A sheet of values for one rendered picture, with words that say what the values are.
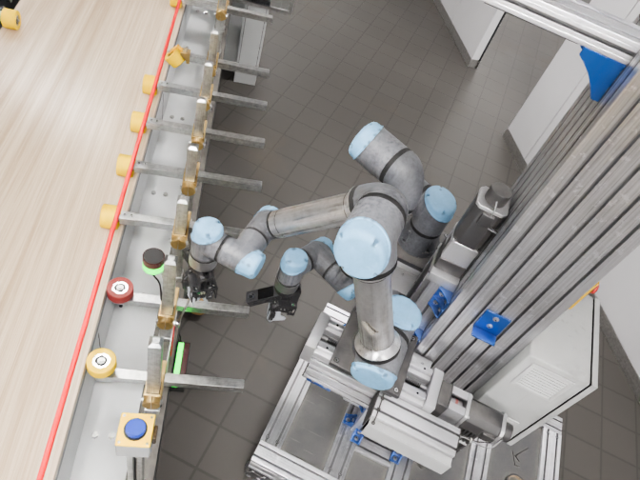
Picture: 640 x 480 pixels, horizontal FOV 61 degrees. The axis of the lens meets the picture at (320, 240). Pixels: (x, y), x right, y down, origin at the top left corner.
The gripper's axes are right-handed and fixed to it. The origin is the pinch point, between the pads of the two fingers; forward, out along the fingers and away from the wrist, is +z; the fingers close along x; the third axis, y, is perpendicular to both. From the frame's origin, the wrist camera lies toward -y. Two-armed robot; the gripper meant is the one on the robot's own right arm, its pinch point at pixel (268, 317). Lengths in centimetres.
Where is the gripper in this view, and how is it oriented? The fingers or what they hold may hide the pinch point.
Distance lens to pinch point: 186.8
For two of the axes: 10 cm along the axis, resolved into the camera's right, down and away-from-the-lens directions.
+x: -0.2, -7.7, 6.4
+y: 9.7, 1.4, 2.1
